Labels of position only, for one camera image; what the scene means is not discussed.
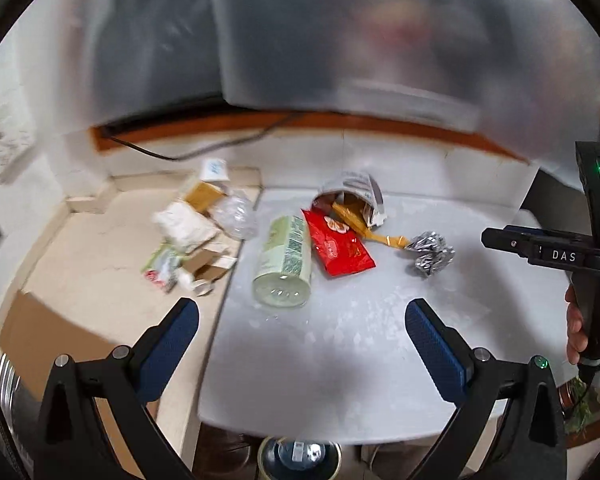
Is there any white and blue packet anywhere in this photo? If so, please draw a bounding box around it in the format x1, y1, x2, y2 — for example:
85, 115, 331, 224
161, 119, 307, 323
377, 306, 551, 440
200, 157, 231, 182

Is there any crumpled clear plastic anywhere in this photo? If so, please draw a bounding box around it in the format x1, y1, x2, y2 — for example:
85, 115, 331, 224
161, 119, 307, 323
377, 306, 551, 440
211, 191, 259, 238

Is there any crumpled white paper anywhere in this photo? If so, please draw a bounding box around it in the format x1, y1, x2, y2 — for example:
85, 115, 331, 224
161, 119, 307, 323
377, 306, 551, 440
152, 201, 223, 253

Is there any printed newspaper bag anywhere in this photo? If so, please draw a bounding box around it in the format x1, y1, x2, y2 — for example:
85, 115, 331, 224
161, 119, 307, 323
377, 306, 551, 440
312, 170, 388, 226

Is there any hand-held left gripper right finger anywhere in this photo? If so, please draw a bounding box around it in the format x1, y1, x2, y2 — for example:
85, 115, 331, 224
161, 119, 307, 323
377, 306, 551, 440
404, 297, 567, 480

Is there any wooden sill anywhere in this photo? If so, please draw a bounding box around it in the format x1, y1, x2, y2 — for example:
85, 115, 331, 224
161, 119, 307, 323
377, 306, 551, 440
92, 110, 531, 163

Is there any round trash bin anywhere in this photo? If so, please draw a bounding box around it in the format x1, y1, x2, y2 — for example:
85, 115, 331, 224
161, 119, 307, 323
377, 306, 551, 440
256, 435, 343, 480

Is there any green and white packet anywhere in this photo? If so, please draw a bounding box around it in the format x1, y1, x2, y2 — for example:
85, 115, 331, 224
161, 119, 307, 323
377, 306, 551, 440
141, 245, 186, 293

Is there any green cylindrical bottle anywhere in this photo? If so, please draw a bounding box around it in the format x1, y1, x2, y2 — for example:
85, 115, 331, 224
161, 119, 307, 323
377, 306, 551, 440
252, 215, 313, 309

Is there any black cable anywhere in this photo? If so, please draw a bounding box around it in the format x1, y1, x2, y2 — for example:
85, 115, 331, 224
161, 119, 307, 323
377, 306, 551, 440
102, 112, 301, 162

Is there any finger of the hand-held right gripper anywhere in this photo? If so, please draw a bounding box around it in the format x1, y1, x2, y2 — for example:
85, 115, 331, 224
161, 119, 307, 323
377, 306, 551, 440
481, 227, 532, 262

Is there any small brown box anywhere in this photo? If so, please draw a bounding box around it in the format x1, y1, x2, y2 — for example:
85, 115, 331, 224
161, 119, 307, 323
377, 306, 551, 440
180, 180, 228, 213

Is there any open small carton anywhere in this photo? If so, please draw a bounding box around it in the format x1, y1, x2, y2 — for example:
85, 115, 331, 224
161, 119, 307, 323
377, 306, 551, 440
180, 245, 238, 295

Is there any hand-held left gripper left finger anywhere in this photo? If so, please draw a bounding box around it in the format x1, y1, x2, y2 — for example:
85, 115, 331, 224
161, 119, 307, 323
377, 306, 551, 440
36, 297, 201, 480

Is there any red snack packet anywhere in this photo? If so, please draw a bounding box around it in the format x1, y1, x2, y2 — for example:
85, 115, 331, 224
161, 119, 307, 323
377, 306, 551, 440
301, 208, 377, 277

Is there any foil ball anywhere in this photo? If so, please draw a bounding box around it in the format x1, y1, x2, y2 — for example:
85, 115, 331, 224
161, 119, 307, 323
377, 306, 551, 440
405, 231, 456, 277

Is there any translucent plastic sheet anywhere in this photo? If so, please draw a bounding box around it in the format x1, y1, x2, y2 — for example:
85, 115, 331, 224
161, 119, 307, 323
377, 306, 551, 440
85, 0, 600, 131

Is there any yellow brown wrapper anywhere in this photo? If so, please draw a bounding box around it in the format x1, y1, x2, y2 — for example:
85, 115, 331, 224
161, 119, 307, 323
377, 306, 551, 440
332, 200, 410, 250

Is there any person's right hand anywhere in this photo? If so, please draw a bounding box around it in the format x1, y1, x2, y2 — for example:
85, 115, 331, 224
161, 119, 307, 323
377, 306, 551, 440
565, 284, 600, 357

